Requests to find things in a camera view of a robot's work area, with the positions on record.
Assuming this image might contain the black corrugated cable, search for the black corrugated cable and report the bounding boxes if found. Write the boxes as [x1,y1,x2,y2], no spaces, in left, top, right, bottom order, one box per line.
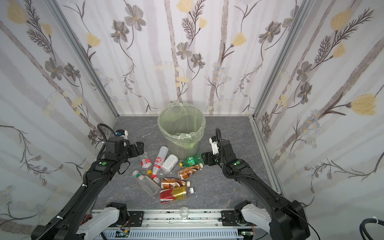
[359,216,384,240]

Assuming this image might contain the brown coffee bottle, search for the brown coffee bottle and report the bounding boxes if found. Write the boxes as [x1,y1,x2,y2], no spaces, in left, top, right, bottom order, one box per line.
[161,178,191,190]
[178,164,204,180]

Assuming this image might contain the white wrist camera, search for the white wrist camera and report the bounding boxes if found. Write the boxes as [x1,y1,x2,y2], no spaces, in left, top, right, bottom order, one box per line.
[116,129,128,140]
[209,136,219,155]

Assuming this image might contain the small red label bottle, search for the small red label bottle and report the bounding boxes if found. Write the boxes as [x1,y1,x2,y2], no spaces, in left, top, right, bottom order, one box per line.
[141,158,153,169]

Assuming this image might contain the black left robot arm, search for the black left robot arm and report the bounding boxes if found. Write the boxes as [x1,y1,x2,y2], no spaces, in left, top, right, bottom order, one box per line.
[31,123,144,240]

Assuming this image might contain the small metal scissors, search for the small metal scissors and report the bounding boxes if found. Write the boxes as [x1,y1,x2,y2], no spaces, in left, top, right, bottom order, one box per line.
[139,131,156,142]

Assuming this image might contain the green soda bottle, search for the green soda bottle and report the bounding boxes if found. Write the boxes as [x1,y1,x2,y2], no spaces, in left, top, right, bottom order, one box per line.
[179,154,204,168]

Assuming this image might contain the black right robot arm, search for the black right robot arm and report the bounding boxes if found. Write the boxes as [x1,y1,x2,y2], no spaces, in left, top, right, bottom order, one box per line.
[203,129,311,240]

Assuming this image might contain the green plastic waste bin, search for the green plastic waste bin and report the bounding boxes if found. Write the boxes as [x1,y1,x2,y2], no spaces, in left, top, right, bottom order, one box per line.
[158,103,206,160]

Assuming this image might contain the brown coffee bottle lower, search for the brown coffee bottle lower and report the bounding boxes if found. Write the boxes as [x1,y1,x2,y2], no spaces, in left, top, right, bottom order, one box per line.
[161,178,191,190]

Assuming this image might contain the aluminium rail base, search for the aluminium rail base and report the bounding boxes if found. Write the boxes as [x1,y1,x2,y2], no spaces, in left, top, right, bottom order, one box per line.
[86,209,274,232]

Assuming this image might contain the clear glass bulb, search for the clear glass bulb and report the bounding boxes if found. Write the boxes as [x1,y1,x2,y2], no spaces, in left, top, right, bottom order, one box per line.
[179,207,190,220]

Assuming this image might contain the clear square bottle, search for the clear square bottle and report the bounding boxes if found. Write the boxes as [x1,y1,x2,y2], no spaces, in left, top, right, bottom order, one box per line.
[132,170,161,198]

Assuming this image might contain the white slotted cable duct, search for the white slotted cable duct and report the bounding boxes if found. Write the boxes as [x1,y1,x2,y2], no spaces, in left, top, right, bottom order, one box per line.
[103,229,244,240]

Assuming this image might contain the tall white red bottle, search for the tall white red bottle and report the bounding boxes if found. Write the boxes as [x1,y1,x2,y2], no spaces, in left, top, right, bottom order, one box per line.
[151,146,169,179]

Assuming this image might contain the brown coffee bottle upper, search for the brown coffee bottle upper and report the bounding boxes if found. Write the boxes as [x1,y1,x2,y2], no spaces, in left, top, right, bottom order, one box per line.
[178,164,204,180]

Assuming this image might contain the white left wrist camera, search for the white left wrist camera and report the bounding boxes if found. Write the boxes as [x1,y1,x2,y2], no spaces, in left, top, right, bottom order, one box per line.
[116,129,128,140]

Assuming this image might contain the red yellow tea bottle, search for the red yellow tea bottle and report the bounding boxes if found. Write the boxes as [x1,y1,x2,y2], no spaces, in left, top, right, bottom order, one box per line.
[160,187,196,204]

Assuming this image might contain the green translucent bin liner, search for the green translucent bin liner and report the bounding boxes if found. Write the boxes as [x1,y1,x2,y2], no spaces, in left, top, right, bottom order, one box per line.
[157,101,207,150]

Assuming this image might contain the white label lying bottle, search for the white label lying bottle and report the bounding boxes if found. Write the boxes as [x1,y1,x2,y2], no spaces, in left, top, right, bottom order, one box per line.
[162,154,179,173]

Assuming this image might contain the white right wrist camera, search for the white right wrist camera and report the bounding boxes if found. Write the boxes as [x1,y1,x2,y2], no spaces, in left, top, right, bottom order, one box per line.
[209,136,219,155]

